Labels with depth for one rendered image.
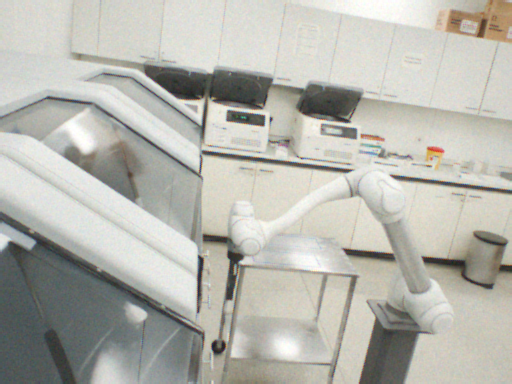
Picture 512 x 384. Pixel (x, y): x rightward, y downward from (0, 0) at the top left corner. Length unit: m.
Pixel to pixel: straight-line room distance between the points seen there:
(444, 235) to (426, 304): 2.96
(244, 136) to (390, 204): 2.57
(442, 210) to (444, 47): 1.53
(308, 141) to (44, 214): 3.72
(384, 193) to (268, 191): 2.64
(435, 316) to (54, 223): 1.72
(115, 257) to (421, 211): 4.30
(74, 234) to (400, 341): 1.95
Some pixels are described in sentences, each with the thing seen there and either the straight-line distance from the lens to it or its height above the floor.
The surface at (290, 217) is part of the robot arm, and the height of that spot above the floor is 1.22.
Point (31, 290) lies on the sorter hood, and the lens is 0.67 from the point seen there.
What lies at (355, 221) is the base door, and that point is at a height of 0.37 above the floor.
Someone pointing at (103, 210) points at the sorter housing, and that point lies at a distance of 0.89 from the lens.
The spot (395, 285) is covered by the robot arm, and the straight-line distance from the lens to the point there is 2.41.
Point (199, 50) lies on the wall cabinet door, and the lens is 4.45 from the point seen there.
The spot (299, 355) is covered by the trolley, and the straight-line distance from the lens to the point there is 2.78.
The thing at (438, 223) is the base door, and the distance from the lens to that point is 5.04.
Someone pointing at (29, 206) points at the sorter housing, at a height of 1.58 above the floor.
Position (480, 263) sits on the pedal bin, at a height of 0.22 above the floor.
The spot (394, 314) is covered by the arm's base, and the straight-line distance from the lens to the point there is 2.45.
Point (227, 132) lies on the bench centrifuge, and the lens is 4.25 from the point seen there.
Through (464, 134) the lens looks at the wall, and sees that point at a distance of 5.61.
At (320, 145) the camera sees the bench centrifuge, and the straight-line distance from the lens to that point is 4.40.
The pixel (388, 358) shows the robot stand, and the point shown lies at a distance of 2.53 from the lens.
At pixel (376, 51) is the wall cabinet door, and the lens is 4.72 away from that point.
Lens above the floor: 1.85
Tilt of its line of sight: 16 degrees down
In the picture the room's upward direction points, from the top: 10 degrees clockwise
